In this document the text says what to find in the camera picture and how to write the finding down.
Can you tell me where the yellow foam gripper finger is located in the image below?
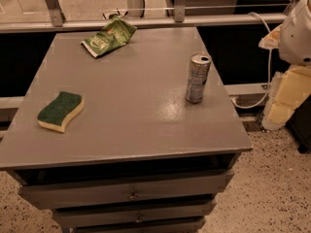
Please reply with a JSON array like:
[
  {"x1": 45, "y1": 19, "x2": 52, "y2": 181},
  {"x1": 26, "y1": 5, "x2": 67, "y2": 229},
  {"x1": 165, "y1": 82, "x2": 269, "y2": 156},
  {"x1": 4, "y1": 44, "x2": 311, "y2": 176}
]
[
  {"x1": 261, "y1": 65, "x2": 311, "y2": 130},
  {"x1": 259, "y1": 30, "x2": 280, "y2": 50}
]

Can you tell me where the green jalapeno chip bag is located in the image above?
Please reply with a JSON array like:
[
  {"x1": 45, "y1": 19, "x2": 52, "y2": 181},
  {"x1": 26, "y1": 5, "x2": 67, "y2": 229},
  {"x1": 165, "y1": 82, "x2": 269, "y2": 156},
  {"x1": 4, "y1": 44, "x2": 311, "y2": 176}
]
[{"x1": 81, "y1": 17, "x2": 137, "y2": 58}]

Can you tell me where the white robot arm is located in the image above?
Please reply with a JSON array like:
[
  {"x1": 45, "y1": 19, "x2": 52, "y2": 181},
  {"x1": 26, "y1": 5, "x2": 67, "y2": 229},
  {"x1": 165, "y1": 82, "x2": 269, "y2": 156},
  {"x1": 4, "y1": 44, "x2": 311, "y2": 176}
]
[{"x1": 259, "y1": 0, "x2": 311, "y2": 130}]

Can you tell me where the silver drink can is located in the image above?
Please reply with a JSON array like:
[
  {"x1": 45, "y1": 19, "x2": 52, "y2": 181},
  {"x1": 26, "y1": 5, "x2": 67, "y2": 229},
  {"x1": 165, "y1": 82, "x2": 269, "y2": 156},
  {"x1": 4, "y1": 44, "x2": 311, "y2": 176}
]
[{"x1": 185, "y1": 52, "x2": 212, "y2": 104}]

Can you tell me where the green and yellow sponge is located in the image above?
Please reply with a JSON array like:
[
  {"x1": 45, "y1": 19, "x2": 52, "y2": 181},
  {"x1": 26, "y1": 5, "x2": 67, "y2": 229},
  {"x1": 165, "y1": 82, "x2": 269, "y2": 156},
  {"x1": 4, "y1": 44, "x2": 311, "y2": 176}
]
[{"x1": 37, "y1": 91, "x2": 85, "y2": 133}]

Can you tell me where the white cable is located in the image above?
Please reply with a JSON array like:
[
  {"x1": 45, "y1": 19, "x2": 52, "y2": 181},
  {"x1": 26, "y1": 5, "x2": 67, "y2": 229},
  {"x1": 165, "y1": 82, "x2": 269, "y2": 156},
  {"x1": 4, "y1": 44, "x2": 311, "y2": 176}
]
[{"x1": 230, "y1": 12, "x2": 274, "y2": 110}]

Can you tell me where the metal railing frame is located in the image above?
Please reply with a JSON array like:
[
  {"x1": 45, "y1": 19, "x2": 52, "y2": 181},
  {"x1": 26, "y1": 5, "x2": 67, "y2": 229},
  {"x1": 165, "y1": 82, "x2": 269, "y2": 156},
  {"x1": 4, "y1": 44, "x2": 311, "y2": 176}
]
[{"x1": 0, "y1": 0, "x2": 299, "y2": 33}]

